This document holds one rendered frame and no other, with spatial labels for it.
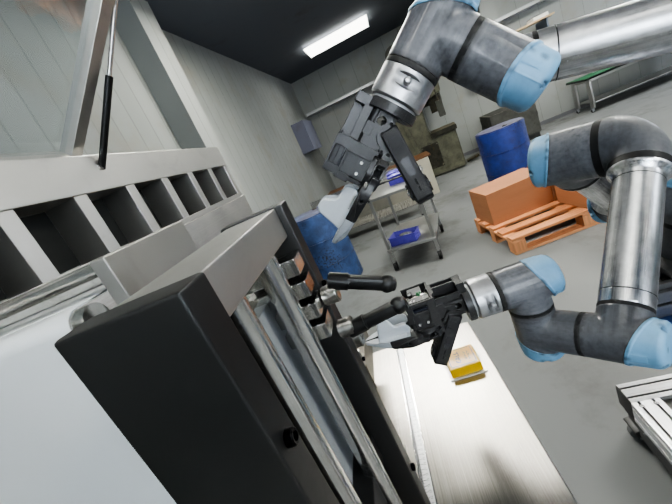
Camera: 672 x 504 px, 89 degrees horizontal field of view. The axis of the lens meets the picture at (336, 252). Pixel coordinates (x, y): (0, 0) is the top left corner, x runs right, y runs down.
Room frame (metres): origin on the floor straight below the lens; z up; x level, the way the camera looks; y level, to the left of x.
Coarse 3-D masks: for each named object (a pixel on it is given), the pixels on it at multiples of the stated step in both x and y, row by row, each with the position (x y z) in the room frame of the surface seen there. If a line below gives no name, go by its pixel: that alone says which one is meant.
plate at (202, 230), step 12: (228, 204) 1.30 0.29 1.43; (240, 204) 1.40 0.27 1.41; (204, 216) 1.10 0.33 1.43; (216, 216) 1.17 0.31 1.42; (228, 216) 1.25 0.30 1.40; (240, 216) 1.35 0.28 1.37; (192, 228) 1.00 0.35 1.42; (204, 228) 1.06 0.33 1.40; (216, 228) 1.13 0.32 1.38; (204, 240) 1.02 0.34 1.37; (96, 300) 0.60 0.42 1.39; (108, 300) 0.62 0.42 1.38
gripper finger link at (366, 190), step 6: (378, 174) 0.47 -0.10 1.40; (372, 180) 0.46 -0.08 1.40; (378, 180) 0.46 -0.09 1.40; (366, 186) 0.46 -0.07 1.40; (372, 186) 0.46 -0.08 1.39; (360, 192) 0.46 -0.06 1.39; (366, 192) 0.46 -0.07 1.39; (360, 198) 0.46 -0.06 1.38; (366, 198) 0.46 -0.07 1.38; (354, 204) 0.48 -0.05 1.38; (360, 204) 0.47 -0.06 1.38; (354, 210) 0.48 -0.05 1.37; (360, 210) 0.47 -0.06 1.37; (348, 216) 0.48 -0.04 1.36; (354, 216) 0.48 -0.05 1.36; (354, 222) 0.48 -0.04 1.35
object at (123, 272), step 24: (144, 240) 0.26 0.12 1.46; (168, 240) 0.28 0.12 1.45; (192, 240) 0.31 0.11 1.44; (96, 264) 0.22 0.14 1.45; (120, 264) 0.23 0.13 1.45; (144, 264) 0.24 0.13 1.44; (168, 264) 0.27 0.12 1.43; (48, 288) 0.24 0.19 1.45; (72, 288) 0.23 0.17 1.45; (96, 288) 0.28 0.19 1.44; (120, 288) 0.22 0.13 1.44; (0, 312) 0.24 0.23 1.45; (24, 312) 0.24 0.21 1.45; (48, 312) 0.26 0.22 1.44; (0, 336) 0.24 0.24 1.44
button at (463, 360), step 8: (456, 352) 0.68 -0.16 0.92; (464, 352) 0.67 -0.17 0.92; (472, 352) 0.66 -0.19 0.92; (456, 360) 0.65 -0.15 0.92; (464, 360) 0.64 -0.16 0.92; (472, 360) 0.63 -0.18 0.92; (456, 368) 0.63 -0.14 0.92; (464, 368) 0.63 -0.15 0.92; (472, 368) 0.62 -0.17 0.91; (480, 368) 0.62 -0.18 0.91; (456, 376) 0.63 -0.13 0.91
